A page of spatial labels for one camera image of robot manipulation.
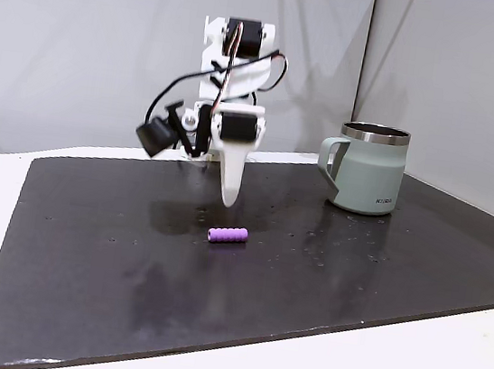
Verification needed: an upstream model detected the purple ribbed pen grip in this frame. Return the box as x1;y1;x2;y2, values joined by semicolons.
205;222;251;250

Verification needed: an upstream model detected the black table mat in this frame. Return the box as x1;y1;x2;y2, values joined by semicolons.
0;118;494;369

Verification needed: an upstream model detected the sage green steel mug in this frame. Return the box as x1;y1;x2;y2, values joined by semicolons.
312;116;413;221

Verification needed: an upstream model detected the multicolour servo wire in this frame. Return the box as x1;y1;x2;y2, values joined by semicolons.
210;19;247;118

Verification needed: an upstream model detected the black camera cable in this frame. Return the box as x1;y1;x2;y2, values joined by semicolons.
145;33;290;141

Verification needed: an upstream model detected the black camera box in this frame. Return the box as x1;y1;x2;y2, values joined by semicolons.
132;112;182;161

